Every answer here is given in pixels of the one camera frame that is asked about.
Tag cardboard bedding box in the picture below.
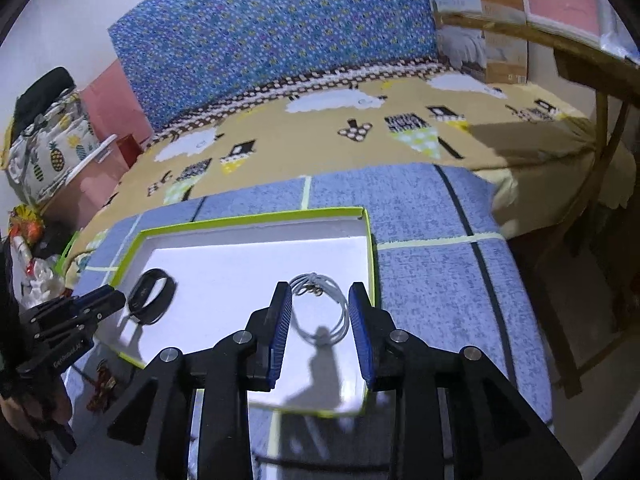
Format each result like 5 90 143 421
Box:
430 0 528 84

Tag blue grey grid blanket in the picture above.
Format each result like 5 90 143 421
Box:
61 164 574 479

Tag pineapple print storage bag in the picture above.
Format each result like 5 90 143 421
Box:
6 89 101 207

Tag black wrist band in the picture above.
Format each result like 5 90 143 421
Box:
127 269 177 325

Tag person left hand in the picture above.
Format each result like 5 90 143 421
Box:
1 382 73 439

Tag orange toy clutter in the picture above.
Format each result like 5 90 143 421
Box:
9 204 44 246

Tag green shallow tray box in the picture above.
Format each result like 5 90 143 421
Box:
96 207 375 416

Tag blue patterned headboard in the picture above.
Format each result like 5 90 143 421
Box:
108 0 436 130

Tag red woven knot bracelet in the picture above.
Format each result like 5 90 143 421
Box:
86 361 121 413

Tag pink storage bin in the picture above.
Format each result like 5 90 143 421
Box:
41 134 129 230

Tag yellow sheep print bedsheet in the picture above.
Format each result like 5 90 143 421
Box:
64 66 637 286

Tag red bead silver bangles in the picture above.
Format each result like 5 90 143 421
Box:
290 272 349 348

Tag black bag on top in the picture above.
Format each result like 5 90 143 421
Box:
13 66 75 129

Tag green paper bag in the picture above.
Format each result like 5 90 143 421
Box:
54 231 80 278

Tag wooden side table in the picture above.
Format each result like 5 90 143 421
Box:
436 14 639 398

